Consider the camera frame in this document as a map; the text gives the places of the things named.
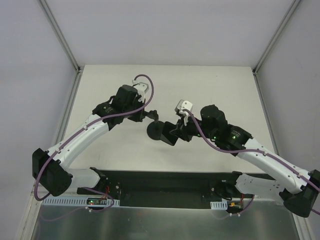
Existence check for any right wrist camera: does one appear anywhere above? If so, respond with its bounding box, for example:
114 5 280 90
174 99 193 126

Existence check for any black smartphone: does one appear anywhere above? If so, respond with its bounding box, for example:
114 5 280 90
160 121 182 146

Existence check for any black phone stand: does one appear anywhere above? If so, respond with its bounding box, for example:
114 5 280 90
145 110 165 141

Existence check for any right aluminium frame post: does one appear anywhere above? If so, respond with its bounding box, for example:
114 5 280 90
252 0 303 76

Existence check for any left white cable duct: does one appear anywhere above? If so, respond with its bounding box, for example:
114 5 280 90
42 196 120 208

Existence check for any left aluminium frame post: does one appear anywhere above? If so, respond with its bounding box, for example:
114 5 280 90
37 0 82 73

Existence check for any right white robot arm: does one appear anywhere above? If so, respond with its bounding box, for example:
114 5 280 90
175 101 320 218

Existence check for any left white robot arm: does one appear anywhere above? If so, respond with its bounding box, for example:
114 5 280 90
32 82 149 197

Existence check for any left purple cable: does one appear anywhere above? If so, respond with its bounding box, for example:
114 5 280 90
33 74 155 213

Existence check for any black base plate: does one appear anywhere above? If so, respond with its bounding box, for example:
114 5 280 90
74 169 258 210

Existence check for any white cable duct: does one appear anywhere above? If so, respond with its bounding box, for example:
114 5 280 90
42 196 120 208
210 200 228 211

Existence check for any aluminium frame post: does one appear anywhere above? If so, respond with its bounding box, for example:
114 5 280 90
37 0 82 73
252 0 303 76

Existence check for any right white cable duct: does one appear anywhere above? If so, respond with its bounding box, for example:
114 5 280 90
210 200 228 211

